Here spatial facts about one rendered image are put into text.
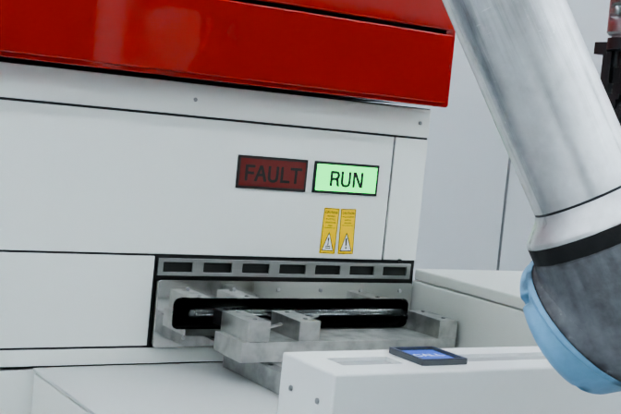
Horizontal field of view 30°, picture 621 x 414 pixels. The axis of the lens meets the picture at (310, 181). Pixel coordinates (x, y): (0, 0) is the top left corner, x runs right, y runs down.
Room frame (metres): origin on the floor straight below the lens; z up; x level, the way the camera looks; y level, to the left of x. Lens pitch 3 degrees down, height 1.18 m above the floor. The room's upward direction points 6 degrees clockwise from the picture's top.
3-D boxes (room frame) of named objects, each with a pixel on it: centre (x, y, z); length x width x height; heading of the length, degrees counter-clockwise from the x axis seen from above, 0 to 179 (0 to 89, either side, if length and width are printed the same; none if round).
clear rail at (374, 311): (1.72, -0.01, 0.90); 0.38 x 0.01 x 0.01; 122
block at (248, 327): (1.58, 0.07, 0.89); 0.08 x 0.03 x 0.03; 32
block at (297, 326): (1.62, 0.00, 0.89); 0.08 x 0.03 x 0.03; 32
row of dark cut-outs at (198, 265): (1.73, 0.02, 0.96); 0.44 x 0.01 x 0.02; 122
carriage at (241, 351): (1.66, -0.06, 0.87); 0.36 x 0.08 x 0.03; 122
